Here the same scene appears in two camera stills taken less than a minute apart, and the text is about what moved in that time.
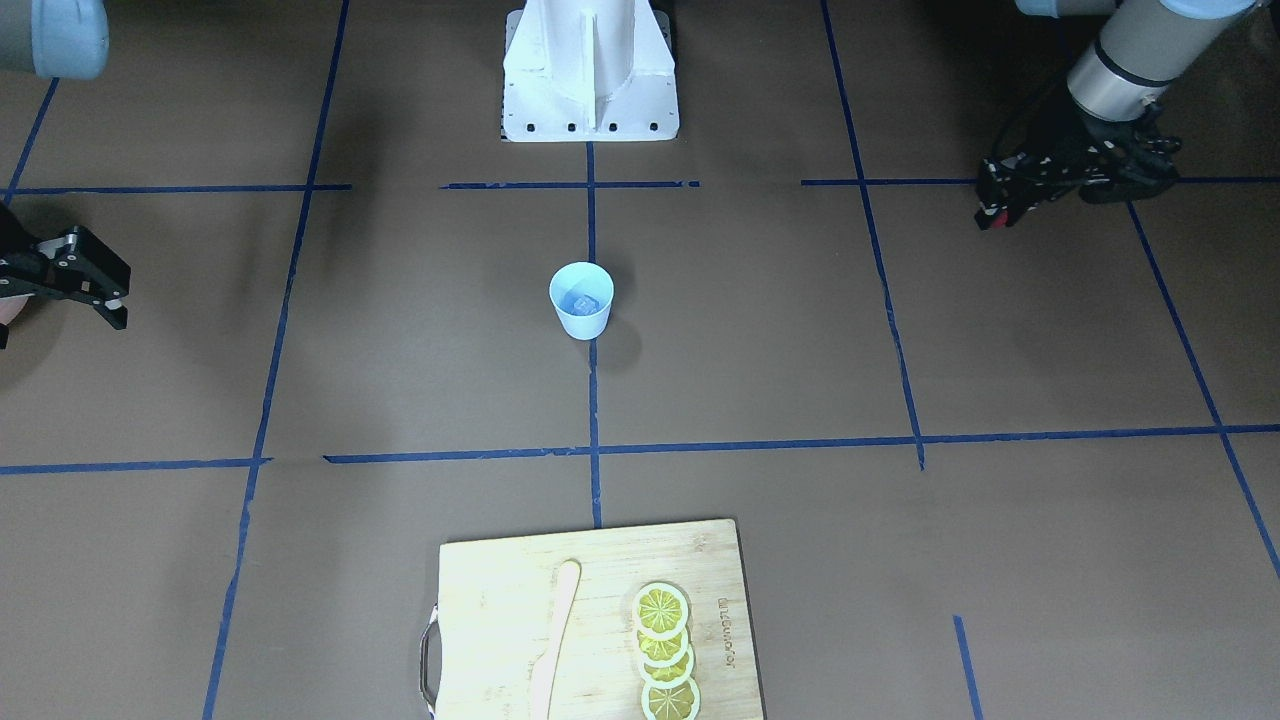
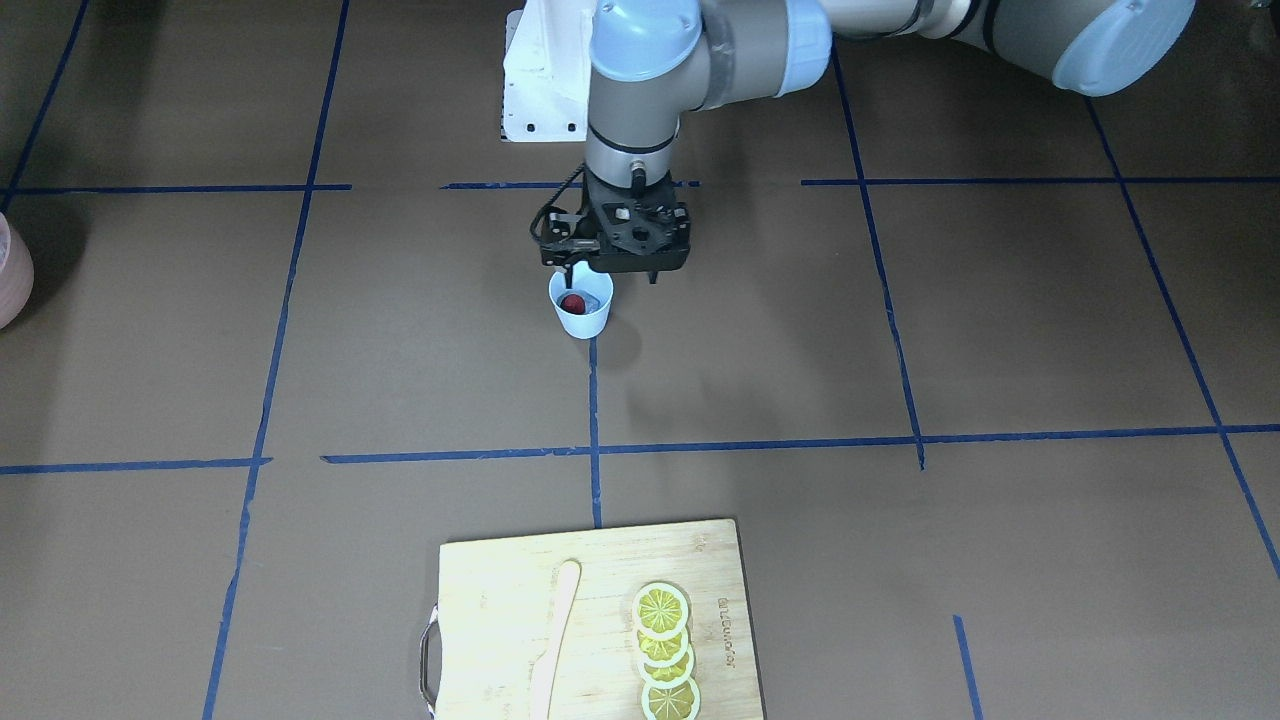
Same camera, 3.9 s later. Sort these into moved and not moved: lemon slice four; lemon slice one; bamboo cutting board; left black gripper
Moved: left black gripper
Not moved: lemon slice one; bamboo cutting board; lemon slice four
